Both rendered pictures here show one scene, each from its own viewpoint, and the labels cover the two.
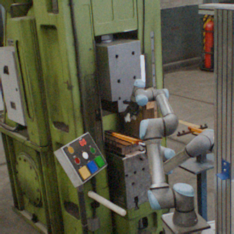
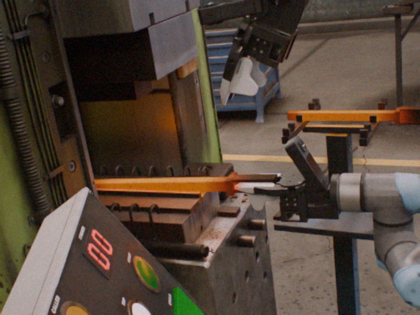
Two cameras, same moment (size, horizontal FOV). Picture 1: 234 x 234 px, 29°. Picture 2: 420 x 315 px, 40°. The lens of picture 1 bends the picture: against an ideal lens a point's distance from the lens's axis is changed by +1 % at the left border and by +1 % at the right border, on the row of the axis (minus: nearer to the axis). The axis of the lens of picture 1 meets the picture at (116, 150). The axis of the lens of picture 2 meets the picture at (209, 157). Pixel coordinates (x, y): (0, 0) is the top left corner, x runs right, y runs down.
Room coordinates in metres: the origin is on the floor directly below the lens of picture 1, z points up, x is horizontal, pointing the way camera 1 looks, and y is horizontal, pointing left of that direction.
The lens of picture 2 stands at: (2.33, 0.43, 1.48)
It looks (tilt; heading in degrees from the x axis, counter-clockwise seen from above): 20 degrees down; 328
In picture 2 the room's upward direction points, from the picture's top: 8 degrees counter-clockwise
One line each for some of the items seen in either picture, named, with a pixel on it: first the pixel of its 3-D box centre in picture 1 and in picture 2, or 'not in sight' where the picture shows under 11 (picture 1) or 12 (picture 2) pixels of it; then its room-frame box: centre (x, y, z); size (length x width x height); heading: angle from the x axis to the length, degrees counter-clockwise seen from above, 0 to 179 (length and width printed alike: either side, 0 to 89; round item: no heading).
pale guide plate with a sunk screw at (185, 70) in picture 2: (149, 98); (182, 40); (3.58, -0.31, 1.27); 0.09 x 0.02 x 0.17; 124
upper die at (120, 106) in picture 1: (112, 99); (84, 50); (3.46, 0.00, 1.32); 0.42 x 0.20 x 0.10; 34
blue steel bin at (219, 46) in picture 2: not in sight; (208, 74); (6.78, -2.42, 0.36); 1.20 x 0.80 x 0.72; 36
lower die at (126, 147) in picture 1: (116, 141); (117, 207); (3.46, 0.00, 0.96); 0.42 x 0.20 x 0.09; 34
